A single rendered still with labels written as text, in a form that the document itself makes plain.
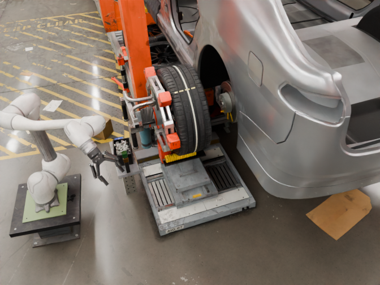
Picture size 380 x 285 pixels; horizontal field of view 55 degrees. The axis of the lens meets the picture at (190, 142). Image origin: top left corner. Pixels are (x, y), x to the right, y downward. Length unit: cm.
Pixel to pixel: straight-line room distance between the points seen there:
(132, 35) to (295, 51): 138
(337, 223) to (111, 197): 191
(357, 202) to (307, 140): 162
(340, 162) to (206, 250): 136
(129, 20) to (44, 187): 135
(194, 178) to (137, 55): 110
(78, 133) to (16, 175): 177
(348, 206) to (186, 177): 137
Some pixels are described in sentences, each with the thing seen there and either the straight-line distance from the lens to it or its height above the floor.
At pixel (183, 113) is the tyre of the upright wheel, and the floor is 103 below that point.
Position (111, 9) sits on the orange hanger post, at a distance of 478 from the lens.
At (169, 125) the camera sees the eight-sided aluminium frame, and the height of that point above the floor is 95.
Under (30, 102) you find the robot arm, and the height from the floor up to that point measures 113.
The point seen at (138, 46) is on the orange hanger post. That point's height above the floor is 123.
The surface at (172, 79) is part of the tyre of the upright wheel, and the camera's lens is 250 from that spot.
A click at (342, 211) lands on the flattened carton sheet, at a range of 331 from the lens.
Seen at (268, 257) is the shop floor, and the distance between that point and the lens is 293.
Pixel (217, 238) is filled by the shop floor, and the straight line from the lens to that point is 298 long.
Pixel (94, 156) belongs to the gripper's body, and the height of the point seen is 102.
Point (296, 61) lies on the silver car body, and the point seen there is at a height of 164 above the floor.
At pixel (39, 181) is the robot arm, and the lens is 286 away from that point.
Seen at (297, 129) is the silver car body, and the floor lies 134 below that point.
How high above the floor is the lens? 248
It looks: 42 degrees down
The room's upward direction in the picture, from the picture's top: 3 degrees counter-clockwise
